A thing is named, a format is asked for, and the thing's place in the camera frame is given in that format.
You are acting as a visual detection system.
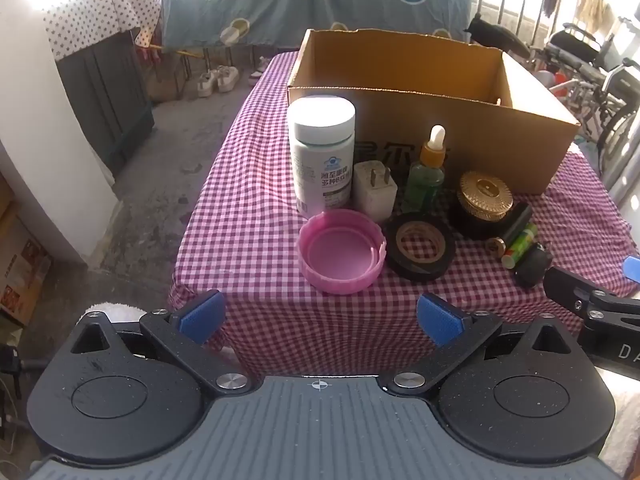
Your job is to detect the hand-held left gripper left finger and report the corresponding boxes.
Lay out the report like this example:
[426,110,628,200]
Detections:
[69,290,251,395]

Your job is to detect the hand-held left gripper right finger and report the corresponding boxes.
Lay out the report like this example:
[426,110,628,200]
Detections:
[382,292,576,395]

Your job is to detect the small black key fob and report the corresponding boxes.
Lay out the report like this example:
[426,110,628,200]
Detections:
[515,242,554,288]

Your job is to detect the black tape roll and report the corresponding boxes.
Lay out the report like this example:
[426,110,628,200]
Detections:
[382,212,456,283]

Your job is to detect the black tube with gold end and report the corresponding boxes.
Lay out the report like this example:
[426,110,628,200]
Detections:
[487,203,533,260]

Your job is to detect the pink plastic lid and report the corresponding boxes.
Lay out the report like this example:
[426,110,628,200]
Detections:
[297,210,387,295]

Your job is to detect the black jar with gold lid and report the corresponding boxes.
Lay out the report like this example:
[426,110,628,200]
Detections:
[448,170,515,240]

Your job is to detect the green dropper bottle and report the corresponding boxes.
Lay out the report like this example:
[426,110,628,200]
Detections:
[402,125,447,215]

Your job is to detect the white charger plug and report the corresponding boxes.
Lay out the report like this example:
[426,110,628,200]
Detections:
[352,160,399,222]

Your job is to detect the brown cardboard box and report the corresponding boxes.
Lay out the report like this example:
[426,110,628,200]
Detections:
[286,28,582,196]

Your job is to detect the white pill bottle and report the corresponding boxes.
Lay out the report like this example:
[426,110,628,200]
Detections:
[287,95,357,220]

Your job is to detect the purple checkered tablecloth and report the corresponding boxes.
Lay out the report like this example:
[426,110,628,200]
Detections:
[169,50,640,376]

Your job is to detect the printed cardboard box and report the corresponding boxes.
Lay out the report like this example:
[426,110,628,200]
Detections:
[0,200,53,328]

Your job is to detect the wheelchair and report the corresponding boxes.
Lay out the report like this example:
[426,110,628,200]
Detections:
[542,15,640,161]

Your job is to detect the dark cabinet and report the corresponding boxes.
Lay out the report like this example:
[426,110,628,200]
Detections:
[55,30,156,176]

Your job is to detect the beige hanging garment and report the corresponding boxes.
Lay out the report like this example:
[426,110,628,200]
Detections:
[575,0,613,36]

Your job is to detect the black cushion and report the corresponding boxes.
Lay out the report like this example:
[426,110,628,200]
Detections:
[464,12,531,58]

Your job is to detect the white polka dot cloth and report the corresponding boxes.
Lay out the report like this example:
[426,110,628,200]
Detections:
[42,0,163,61]

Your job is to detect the blue sheet with circles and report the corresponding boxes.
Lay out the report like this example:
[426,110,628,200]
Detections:
[161,0,475,53]

